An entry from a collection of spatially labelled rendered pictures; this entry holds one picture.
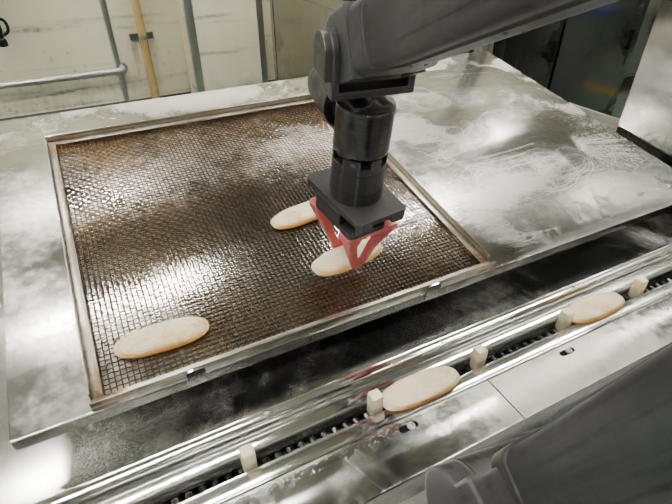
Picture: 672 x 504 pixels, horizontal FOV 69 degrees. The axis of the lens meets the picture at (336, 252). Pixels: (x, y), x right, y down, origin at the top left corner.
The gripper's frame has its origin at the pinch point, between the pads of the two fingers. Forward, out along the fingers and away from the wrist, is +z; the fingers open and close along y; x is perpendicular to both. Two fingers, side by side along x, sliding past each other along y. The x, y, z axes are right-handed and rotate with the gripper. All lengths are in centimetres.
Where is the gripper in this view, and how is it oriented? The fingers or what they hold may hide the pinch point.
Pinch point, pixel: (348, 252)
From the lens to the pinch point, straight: 59.5
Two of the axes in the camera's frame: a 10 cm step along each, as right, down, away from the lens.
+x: 8.3, -3.4, 4.5
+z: -0.7, 7.3, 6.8
